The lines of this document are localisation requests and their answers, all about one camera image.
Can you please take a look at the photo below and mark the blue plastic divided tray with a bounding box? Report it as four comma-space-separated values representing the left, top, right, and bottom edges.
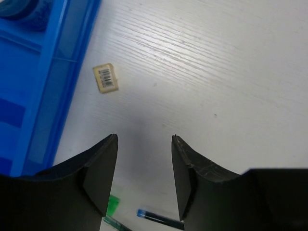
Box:
0, 0, 101, 177

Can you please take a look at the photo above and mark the blue ink refill pen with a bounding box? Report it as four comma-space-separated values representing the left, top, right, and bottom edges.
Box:
137, 209, 185, 231

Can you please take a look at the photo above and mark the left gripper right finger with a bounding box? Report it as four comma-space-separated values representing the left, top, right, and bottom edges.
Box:
171, 135, 308, 231

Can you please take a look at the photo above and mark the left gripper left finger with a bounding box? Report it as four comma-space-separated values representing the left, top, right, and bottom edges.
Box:
0, 134, 118, 231

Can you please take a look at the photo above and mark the green refill pen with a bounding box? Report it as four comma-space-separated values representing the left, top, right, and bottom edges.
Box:
103, 216, 132, 231

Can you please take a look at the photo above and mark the green cap highlighter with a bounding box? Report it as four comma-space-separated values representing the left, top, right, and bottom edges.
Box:
106, 195, 120, 217

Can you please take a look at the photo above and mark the blue cleaning gel jar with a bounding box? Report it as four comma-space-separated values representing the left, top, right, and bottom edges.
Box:
0, 0, 52, 32

